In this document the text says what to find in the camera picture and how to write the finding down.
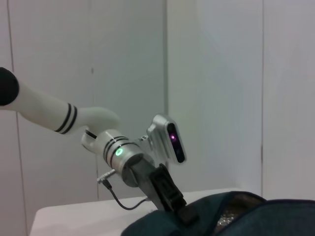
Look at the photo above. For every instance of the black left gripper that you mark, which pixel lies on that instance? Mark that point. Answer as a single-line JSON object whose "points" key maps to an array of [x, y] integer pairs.
{"points": [[145, 177]]}

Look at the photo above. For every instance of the dark teal lunch bag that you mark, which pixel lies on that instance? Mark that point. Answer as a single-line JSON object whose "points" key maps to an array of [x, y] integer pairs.
{"points": [[270, 221]]}

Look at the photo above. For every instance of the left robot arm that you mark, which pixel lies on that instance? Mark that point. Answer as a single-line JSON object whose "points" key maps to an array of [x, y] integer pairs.
{"points": [[41, 108]]}

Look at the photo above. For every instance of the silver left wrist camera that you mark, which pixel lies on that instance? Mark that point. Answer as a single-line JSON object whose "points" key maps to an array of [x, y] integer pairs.
{"points": [[162, 140]]}

